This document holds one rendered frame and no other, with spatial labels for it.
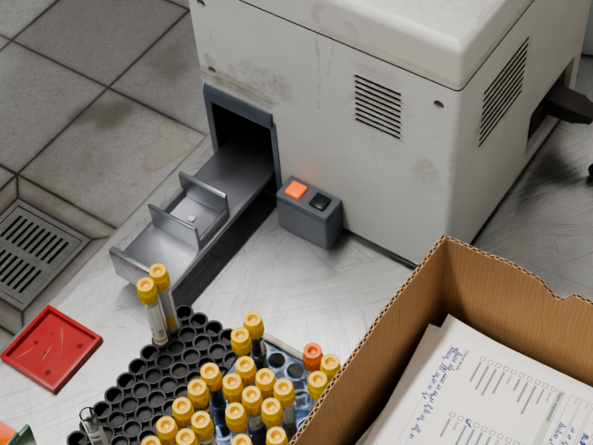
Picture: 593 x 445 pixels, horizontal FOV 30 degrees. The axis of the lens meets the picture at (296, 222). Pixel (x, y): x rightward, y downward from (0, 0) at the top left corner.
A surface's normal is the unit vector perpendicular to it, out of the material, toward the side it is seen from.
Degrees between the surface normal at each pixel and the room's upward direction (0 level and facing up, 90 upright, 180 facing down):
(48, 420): 0
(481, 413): 1
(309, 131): 90
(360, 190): 90
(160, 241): 0
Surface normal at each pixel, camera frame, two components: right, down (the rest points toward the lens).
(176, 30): -0.06, -0.61
